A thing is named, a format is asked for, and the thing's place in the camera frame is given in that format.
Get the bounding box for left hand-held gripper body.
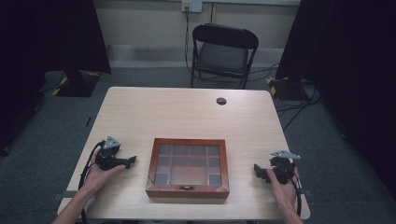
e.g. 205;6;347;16
94;135;126;172

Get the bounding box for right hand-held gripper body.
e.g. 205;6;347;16
268;150;302;185

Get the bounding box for wooden box with glass lid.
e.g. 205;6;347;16
145;137;231;200

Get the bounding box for person's left hand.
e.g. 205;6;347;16
79;148;126;196

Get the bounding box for person's right hand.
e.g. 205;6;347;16
266;167;301;213

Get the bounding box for black yellow striped stand base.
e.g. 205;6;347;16
266;76;310;102

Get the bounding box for dark curtain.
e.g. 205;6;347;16
275;0;396;202

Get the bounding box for black folding chair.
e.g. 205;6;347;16
190;22;261;91

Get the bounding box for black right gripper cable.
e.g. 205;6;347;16
279;164;303;217

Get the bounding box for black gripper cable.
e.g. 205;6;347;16
78;140;106;224
279;164;303;217

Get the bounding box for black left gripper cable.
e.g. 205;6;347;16
78;140;106;224

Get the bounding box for black floor cables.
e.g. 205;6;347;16
275;81;323;133

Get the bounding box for black wall power cable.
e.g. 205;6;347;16
184;6;206;78

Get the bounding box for white wall socket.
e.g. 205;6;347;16
181;0;204;14

